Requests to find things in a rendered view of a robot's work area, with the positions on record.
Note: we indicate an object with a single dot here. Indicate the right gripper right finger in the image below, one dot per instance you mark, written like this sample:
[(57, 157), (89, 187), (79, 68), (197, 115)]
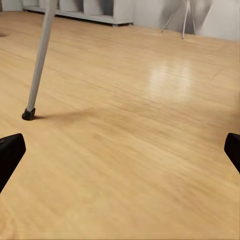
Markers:
[(232, 149)]

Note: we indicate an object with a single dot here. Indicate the bookcase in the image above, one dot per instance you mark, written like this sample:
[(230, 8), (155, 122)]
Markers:
[(94, 10)]

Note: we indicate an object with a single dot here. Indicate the camera tripod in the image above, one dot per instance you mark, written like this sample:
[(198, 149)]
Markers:
[(42, 50)]

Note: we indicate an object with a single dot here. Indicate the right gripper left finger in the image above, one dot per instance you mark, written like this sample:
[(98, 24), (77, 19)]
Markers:
[(12, 149)]

